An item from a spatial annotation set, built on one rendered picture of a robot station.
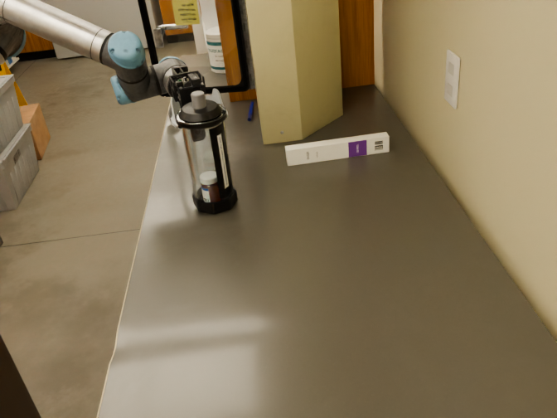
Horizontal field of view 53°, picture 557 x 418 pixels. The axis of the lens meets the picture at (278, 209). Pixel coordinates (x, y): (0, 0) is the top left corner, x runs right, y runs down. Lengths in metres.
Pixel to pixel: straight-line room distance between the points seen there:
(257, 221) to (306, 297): 0.28
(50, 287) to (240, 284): 1.92
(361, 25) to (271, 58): 0.49
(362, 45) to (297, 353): 1.22
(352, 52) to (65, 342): 1.63
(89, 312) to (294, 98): 1.52
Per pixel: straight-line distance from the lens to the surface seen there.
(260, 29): 1.47
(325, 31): 1.58
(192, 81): 1.27
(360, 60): 1.92
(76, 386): 2.35
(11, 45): 1.61
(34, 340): 2.63
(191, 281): 1.09
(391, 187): 1.32
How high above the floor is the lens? 1.60
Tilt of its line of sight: 31 degrees down
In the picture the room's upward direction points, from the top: 7 degrees counter-clockwise
